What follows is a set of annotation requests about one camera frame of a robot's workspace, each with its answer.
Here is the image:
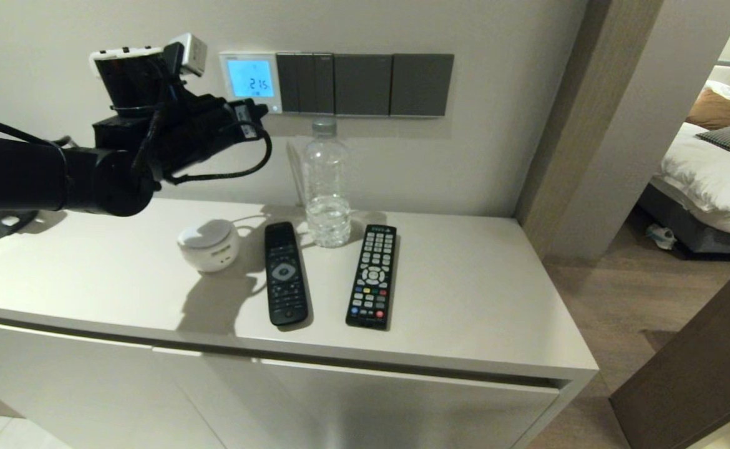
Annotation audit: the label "bed with white bedding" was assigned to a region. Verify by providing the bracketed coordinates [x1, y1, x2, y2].
[649, 118, 730, 238]

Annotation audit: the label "slim black remote control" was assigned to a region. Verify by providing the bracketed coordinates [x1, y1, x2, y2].
[264, 221, 310, 327]

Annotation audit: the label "grey triple wall switch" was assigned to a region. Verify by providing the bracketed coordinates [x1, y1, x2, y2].
[276, 53, 336, 116]

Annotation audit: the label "white round smart speaker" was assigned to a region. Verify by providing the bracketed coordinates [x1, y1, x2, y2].
[177, 218, 241, 273]

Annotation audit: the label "white sideboard cabinet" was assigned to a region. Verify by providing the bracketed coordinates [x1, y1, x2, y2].
[0, 193, 600, 449]

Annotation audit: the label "brown pillow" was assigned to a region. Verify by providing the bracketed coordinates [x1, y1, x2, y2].
[684, 87, 730, 130]

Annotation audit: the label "dark wooden door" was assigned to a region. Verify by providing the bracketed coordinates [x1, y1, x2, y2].
[608, 249, 730, 449]

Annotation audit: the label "white wall thermostat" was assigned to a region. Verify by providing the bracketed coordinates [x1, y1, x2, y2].
[218, 51, 283, 115]

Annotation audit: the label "wide white cabinet door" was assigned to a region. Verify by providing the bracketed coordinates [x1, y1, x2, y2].
[0, 318, 228, 449]

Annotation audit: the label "thick black gripper cable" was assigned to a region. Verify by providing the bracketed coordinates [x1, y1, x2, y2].
[131, 56, 273, 186]

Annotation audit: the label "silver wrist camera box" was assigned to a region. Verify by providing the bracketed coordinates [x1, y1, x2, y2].
[165, 33, 208, 77]

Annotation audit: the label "clear plastic water bottle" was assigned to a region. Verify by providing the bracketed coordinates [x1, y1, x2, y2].
[301, 117, 353, 248]

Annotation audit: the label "black remote coloured buttons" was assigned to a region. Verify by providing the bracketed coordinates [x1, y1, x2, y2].
[345, 224, 398, 330]

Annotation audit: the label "small item on floor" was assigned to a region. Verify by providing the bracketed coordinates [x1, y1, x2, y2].
[646, 223, 678, 250]

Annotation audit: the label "dark grey bed base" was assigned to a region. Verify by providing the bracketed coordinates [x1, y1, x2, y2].
[636, 181, 730, 259]

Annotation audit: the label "grey single wall switch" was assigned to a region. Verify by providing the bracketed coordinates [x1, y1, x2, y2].
[391, 54, 455, 118]
[334, 54, 394, 117]

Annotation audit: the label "wooden door frame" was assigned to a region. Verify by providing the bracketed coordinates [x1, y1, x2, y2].
[515, 0, 664, 258]

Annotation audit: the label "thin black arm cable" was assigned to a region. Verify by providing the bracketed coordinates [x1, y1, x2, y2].
[0, 114, 75, 149]

